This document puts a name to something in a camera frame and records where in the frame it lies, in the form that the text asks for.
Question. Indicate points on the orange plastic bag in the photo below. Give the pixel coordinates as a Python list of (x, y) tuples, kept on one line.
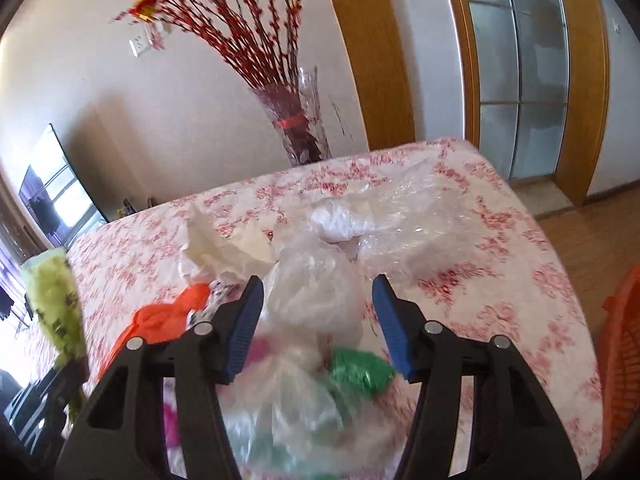
[(160, 320)]

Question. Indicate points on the orange plastic basket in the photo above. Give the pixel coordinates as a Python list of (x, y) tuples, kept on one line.
[(620, 340)]

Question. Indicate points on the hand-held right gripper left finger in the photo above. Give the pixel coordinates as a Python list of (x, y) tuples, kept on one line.
[(245, 325)]

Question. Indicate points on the yellow-green plastic bag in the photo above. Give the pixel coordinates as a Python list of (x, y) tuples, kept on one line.
[(50, 300)]

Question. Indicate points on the white plastic bag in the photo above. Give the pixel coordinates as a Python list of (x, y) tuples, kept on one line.
[(340, 220)]

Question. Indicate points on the clear plastic bag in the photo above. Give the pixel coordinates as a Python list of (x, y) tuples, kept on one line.
[(310, 290)]

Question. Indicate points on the wooden door panel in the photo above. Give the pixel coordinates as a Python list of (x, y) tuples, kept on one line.
[(370, 60)]

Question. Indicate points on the red floral tablecloth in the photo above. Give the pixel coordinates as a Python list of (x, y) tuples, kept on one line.
[(500, 240)]

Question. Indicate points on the red and yellow ornament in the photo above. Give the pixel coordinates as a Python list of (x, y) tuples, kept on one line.
[(144, 9)]

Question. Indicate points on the pink wrapper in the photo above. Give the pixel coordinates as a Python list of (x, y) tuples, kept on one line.
[(172, 425)]

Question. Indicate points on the white wall socket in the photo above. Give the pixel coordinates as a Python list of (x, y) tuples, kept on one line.
[(140, 42)]

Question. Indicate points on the clear glass vase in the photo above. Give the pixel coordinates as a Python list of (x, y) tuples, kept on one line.
[(300, 135)]

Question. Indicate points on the frosted glass sliding door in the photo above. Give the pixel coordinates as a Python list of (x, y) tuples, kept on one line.
[(525, 85)]

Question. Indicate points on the flat screen television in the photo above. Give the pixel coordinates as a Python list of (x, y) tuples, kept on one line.
[(55, 185)]

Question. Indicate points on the small white wall switch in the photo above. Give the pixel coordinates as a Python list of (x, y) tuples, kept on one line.
[(617, 25)]

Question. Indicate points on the green foil wrapper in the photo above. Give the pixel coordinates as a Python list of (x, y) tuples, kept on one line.
[(360, 370)]

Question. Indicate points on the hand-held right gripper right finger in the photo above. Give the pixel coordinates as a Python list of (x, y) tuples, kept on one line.
[(392, 325)]

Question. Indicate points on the red blossom branches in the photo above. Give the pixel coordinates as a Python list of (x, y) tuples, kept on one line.
[(250, 35)]

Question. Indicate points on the large clear plastic wrap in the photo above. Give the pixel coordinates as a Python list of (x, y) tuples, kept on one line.
[(425, 230)]

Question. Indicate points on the clear bag with coloured scraps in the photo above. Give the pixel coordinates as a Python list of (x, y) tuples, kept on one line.
[(280, 410)]

